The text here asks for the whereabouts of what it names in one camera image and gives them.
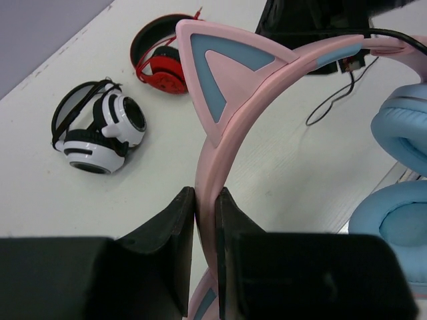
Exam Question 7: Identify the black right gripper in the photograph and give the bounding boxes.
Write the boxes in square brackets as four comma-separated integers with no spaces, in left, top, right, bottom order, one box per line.
[256,1,426,55]

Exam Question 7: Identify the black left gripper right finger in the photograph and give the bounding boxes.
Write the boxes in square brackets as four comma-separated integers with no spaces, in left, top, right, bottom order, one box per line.
[215,189,418,319]

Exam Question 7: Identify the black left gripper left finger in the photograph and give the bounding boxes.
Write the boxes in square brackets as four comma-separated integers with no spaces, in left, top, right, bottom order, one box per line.
[1,187,195,319]

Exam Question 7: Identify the pink blue cat-ear headphones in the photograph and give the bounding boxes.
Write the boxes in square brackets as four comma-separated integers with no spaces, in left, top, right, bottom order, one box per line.
[176,19,426,319]

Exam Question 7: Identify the red and black headphones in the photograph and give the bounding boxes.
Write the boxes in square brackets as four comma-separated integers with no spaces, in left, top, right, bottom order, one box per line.
[129,9,201,95]

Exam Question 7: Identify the white and black headphones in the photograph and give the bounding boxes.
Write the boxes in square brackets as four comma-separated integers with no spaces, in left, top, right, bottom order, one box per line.
[51,78,147,174]

